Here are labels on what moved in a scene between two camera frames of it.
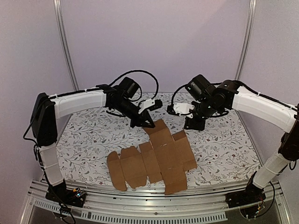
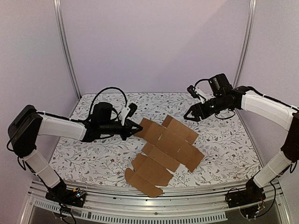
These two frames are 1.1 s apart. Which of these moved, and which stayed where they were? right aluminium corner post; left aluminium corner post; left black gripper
Moved: left black gripper
Stayed: left aluminium corner post; right aluminium corner post
